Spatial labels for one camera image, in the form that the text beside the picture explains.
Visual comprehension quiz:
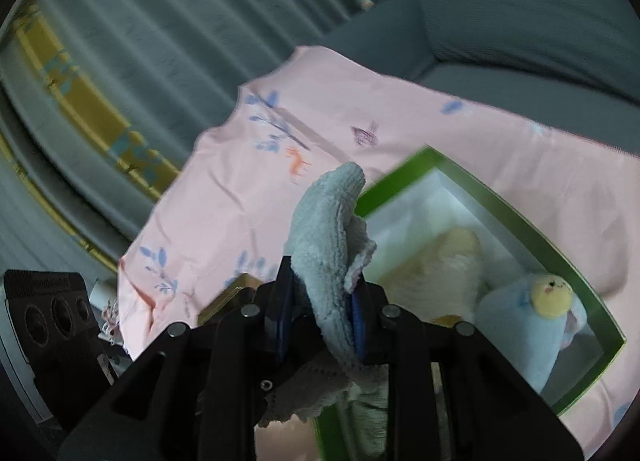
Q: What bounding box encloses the blue plush toy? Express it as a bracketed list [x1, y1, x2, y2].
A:
[475, 273, 588, 394]

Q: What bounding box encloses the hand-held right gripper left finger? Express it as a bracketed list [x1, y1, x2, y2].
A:
[57, 256, 301, 461]

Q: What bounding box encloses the cream plush toy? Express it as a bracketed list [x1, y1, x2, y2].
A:
[380, 227, 488, 327]

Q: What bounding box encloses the green cardboard box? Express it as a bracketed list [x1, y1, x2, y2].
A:
[312, 145, 627, 461]

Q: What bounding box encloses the grey sofa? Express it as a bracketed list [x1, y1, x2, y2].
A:
[320, 0, 640, 106]

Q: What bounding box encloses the grey towel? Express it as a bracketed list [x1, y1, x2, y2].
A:
[255, 162, 393, 461]

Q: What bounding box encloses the grey curtain with yellow band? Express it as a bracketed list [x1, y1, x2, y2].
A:
[0, 0, 421, 292]

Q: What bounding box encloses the white lace cloth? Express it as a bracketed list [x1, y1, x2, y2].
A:
[100, 300, 126, 359]

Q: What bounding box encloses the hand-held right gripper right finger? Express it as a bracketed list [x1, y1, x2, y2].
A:
[347, 281, 587, 461]

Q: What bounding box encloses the pink printed cloth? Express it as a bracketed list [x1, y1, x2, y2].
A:
[117, 45, 640, 461]

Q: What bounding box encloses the gold tin box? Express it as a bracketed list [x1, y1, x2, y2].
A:
[197, 273, 263, 327]

